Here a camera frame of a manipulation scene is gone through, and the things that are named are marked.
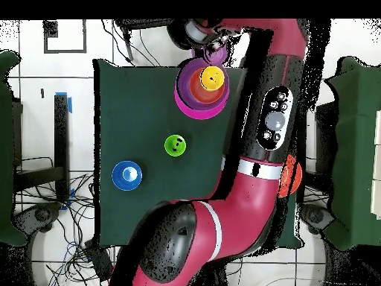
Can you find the purple cup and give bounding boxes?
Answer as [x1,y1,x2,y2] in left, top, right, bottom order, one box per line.
[202,45,229,66]

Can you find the black metal stool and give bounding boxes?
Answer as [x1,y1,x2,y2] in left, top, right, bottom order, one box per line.
[113,18,179,63]

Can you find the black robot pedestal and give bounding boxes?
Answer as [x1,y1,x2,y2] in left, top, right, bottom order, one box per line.
[193,259,230,286]

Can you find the black upright post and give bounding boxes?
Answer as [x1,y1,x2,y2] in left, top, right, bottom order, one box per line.
[54,93,70,201]

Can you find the blue tape strip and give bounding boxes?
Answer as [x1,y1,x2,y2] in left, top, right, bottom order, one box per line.
[55,91,73,114]

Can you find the blue bowl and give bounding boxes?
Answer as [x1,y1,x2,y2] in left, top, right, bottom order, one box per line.
[111,160,143,191]

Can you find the black power brick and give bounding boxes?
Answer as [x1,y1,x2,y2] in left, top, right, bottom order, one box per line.
[83,238,115,283]

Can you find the dark green tablecloth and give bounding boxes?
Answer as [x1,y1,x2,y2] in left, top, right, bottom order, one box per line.
[92,58,308,250]

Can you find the green cup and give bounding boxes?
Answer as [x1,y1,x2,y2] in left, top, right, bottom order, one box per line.
[164,134,188,158]

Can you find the green side table cloth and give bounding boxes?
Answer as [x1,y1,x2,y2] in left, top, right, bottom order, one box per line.
[323,55,381,252]
[0,49,28,247]

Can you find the purple bowl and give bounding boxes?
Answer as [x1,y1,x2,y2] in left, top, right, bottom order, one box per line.
[175,57,231,110]

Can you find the white boxes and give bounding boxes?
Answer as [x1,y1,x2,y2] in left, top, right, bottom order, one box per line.
[370,109,381,221]

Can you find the pink bowl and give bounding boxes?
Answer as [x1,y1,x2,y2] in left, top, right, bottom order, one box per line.
[174,86,231,121]

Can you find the large orange bowl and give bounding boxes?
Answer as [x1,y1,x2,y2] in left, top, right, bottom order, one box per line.
[278,153,304,198]

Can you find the yellow cup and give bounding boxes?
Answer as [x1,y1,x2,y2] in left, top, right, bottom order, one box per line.
[199,66,225,92]

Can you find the black cross beam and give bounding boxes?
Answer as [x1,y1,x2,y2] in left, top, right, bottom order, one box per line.
[13,165,65,191]

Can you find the small orange bowl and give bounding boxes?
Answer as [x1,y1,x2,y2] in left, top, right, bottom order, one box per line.
[189,67,226,105]

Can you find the cable bundle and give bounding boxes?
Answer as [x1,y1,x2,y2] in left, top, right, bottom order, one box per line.
[13,156,100,286]

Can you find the black pedestal foot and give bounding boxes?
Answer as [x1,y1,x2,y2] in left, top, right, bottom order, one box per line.
[11,201,64,238]
[300,203,336,236]

